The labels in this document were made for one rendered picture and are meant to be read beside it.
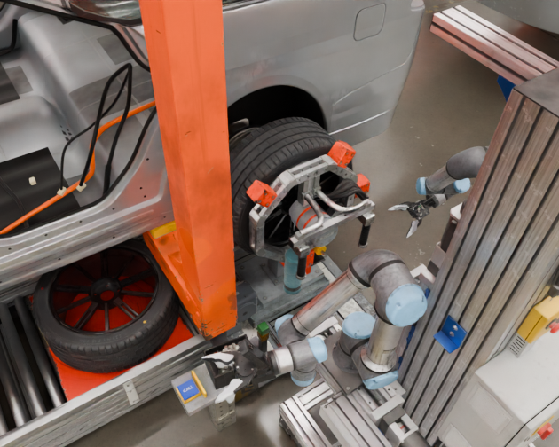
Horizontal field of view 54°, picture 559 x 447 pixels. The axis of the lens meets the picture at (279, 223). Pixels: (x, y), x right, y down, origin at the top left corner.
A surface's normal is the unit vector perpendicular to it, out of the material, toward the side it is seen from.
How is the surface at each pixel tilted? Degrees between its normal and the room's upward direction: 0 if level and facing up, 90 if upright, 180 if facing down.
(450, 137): 0
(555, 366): 0
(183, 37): 90
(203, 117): 90
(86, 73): 6
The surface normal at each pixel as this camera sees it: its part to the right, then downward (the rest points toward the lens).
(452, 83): 0.03, -0.67
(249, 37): 0.54, 0.53
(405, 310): 0.33, 0.61
